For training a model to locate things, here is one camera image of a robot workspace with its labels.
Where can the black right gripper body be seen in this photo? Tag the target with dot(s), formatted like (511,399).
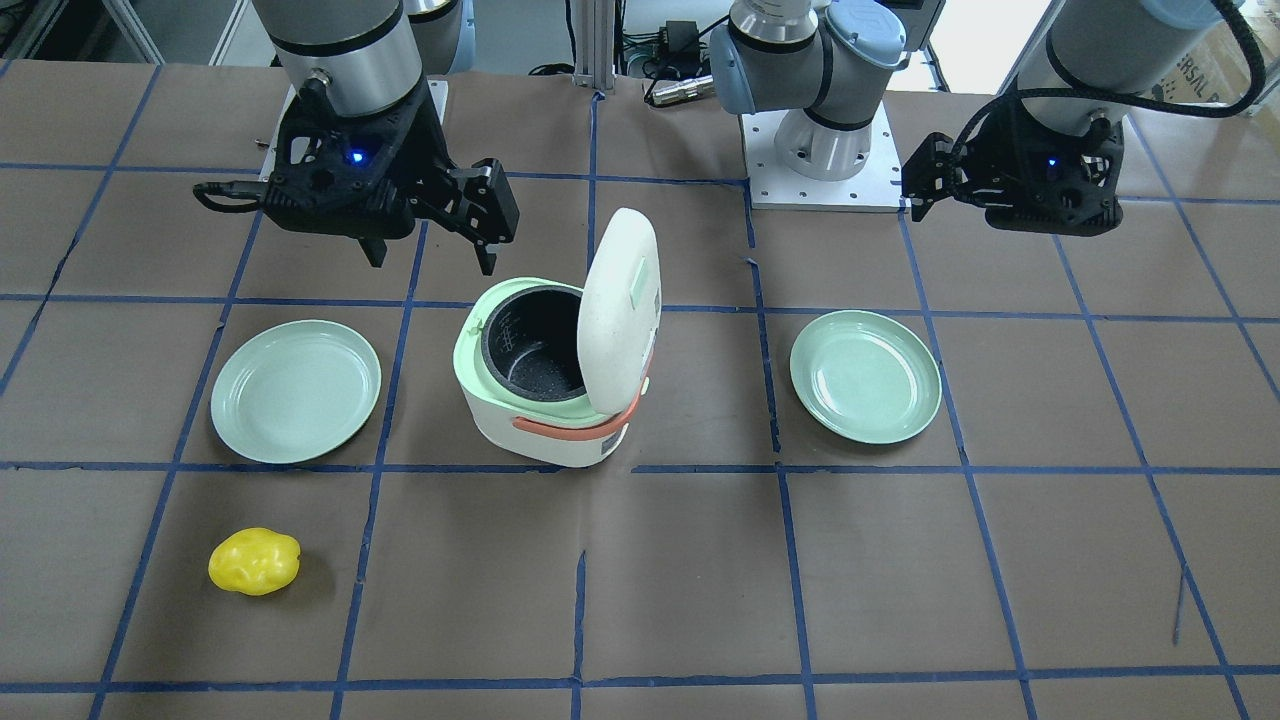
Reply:
(421,150)

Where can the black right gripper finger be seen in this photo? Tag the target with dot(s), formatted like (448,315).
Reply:
(481,206)

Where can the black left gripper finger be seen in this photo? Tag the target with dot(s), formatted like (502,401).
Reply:
(938,170)

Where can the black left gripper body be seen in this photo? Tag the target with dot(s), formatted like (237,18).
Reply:
(981,158)

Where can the white rice cooker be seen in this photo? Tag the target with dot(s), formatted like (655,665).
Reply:
(554,372)

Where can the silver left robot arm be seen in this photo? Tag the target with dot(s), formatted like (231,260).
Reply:
(834,59)

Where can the green plate near right arm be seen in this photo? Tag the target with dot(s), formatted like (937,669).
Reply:
(295,391)

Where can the green plate near left arm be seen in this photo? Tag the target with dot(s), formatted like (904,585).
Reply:
(866,377)

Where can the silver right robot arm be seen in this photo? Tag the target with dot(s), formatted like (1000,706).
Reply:
(368,49)

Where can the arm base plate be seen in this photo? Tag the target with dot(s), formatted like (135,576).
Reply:
(795,164)

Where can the aluminium frame post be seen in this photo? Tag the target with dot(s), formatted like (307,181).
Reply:
(596,27)

